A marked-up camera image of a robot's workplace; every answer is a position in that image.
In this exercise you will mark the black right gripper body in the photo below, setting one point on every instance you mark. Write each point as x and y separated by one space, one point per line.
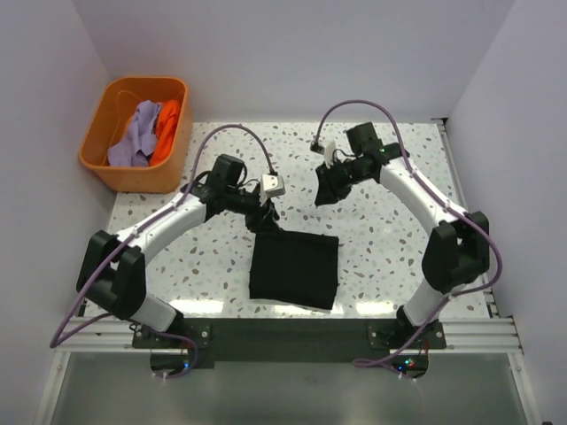
355 175

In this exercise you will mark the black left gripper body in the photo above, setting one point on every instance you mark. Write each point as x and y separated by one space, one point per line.
248 204

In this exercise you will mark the black t shirt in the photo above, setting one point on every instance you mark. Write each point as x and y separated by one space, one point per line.
295 268

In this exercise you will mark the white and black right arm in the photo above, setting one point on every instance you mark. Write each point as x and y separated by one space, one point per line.
456 253

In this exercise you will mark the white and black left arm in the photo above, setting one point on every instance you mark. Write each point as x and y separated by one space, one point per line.
113 273

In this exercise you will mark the orange t shirt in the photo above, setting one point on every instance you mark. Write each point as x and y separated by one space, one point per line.
165 129

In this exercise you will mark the lavender t shirt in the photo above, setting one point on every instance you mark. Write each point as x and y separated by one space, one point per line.
137 145

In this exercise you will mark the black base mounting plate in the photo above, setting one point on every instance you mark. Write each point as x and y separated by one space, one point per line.
202 342

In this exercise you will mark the orange plastic basket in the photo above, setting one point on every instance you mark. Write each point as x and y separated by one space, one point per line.
114 112

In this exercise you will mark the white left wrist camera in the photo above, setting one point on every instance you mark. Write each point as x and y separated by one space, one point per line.
271 186

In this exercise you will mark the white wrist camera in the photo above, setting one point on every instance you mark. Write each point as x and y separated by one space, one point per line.
326 150
271 186

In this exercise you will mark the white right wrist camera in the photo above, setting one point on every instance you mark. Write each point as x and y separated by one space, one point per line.
326 150

